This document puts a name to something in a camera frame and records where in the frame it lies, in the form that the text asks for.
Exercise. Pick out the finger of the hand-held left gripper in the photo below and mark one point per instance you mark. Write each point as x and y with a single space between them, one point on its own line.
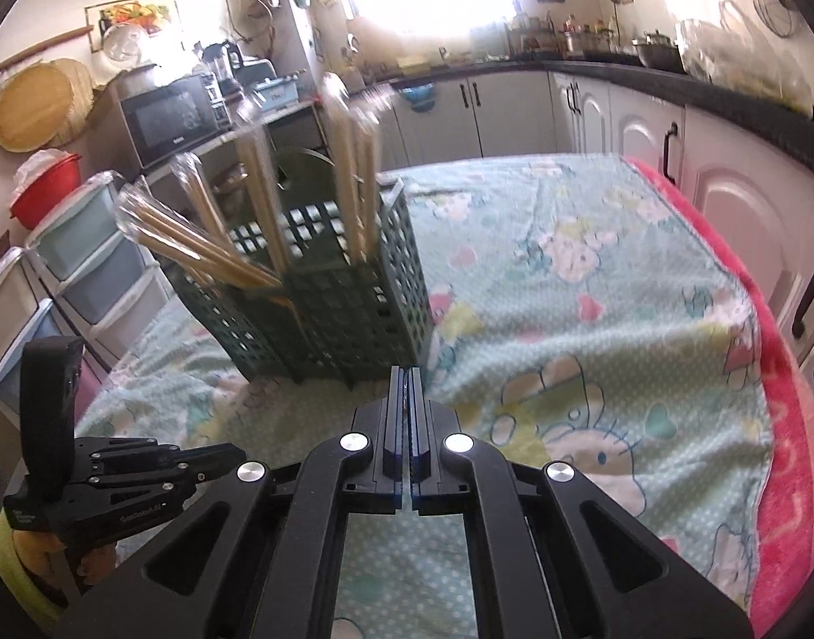
214 460

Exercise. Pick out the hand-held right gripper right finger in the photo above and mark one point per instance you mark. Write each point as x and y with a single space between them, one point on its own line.
423 426

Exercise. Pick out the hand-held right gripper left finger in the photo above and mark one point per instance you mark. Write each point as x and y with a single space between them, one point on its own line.
390 426

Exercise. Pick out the green plastic utensil basket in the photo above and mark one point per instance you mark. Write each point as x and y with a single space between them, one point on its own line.
354 319

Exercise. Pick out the person's left hand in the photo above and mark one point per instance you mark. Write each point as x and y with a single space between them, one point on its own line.
67 556

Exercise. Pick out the yellow green round object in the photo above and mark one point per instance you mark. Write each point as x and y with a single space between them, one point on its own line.
1 566

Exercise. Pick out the blue white drawer unit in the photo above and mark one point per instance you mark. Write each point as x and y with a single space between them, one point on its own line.
14 319

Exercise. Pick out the cartoon printed blanket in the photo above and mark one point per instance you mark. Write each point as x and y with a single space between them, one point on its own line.
547 266

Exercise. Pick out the grey green drawer unit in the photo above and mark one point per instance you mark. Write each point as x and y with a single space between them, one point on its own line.
94 259

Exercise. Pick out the red plastic basin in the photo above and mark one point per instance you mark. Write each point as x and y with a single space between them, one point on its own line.
44 196

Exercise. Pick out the clear bag in basin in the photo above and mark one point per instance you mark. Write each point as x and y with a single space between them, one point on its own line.
37 163

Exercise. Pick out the steel shelf table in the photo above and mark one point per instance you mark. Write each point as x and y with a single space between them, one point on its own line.
274 121

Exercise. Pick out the blue plastic basin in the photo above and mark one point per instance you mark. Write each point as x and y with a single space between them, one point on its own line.
419 96

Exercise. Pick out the black microwave oven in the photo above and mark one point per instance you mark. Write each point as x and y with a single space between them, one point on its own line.
170 120

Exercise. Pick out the blue grey box appliance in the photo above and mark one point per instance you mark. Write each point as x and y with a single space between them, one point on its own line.
274 94

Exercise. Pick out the yellow plastic tray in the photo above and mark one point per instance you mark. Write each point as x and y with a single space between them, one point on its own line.
412 64

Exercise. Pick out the pink fleece blanket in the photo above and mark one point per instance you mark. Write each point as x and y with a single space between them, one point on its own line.
793 413

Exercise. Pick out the round bamboo trays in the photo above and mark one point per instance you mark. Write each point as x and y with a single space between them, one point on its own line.
31 106

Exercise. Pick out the black blender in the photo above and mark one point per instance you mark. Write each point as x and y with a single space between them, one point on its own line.
220 70

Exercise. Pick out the steel cooking pot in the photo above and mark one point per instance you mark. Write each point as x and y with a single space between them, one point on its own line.
580 43

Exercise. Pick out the small white fan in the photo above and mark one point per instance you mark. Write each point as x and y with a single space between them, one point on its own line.
126 43

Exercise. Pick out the wooden rolling pin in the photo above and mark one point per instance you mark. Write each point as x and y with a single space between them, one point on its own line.
34 50

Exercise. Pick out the dark lidded pot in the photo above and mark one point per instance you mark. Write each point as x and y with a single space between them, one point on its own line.
657 53

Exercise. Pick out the black kitchen countertop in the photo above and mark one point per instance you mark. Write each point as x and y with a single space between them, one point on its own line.
746 103

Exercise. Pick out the clear plastic bag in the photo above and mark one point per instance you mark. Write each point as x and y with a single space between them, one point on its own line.
740 60

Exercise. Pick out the fruit wall poster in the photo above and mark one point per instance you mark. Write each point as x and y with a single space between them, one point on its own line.
134 13

